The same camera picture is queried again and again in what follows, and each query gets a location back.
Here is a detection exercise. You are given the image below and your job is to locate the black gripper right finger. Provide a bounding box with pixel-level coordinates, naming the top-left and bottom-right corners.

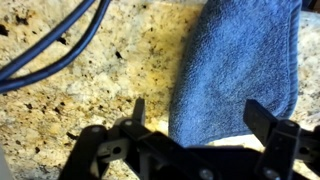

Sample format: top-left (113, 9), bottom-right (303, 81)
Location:
top-left (243, 99), bottom-right (320, 180)

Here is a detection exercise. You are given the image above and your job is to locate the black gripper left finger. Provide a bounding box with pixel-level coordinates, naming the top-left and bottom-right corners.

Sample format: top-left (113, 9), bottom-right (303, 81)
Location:
top-left (58, 97), bottom-right (214, 180)

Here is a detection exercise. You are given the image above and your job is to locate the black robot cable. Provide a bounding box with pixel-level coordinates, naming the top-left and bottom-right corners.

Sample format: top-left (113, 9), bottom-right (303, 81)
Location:
top-left (0, 0), bottom-right (113, 95)
top-left (0, 0), bottom-right (98, 81)

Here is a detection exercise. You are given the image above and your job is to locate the blue terry cloth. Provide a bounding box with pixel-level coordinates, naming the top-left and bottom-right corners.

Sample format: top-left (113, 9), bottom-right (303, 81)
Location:
top-left (168, 0), bottom-right (303, 148)

